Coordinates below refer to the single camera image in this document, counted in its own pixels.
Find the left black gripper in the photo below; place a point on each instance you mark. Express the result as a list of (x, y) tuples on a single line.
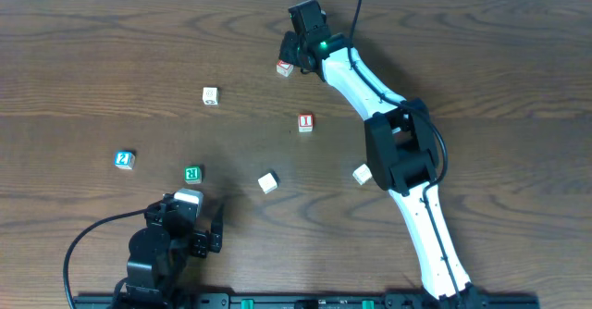
[(200, 244)]

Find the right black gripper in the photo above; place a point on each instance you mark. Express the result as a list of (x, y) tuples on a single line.
[(288, 50)]

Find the red letter A block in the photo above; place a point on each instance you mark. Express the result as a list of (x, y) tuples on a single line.
[(284, 68)]

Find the red letter I block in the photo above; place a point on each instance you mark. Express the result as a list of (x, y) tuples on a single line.
[(305, 123)]

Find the blue number 2 block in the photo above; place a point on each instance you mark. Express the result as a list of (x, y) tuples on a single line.
[(124, 160)]

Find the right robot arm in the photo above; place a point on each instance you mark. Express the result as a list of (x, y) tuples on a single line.
[(405, 152)]

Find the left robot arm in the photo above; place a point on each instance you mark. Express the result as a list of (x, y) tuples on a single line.
[(159, 253)]

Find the green letter R block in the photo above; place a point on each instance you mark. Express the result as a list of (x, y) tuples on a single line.
[(193, 175)]

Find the plain wooden block centre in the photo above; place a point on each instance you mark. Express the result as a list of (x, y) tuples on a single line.
[(268, 182)]

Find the plain wooden block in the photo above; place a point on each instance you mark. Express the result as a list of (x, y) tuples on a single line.
[(362, 174), (268, 182)]

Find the plain block with black drawing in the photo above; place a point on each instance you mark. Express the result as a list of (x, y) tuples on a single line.
[(210, 95)]

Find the plain wooden block right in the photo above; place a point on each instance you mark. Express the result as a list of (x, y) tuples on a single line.
[(362, 174)]

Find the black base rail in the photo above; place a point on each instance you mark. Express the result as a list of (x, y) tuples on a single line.
[(394, 300)]

